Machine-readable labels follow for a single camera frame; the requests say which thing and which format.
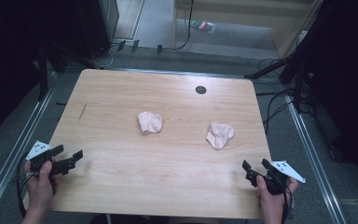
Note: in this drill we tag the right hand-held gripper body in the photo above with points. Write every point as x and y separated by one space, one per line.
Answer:
284 169

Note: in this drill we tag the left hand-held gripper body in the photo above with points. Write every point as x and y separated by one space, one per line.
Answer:
38 148

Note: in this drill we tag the pink sock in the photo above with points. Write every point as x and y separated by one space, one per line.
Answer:
149 122
219 135

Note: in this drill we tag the person's right hand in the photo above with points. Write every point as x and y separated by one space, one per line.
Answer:
272 203

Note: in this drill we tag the person's left hand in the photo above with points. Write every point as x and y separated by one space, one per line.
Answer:
40 193

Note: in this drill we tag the black metal stand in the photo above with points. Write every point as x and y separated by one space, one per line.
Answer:
44 74

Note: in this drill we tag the person's lap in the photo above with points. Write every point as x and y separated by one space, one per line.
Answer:
130 219

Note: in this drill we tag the black round table grommet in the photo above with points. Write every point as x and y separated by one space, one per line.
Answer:
200 90

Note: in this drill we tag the black tripod stand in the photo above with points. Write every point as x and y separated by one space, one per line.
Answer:
298 81

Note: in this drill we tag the small black foot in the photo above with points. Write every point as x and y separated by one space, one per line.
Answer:
121 45
159 49
135 45

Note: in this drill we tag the dark cabinet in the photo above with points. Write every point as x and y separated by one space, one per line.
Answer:
96 25

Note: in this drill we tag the colourful packet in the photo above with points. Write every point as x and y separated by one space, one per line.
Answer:
203 25

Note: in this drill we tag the metal floor rail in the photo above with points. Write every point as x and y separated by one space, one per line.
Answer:
18 140
310 149

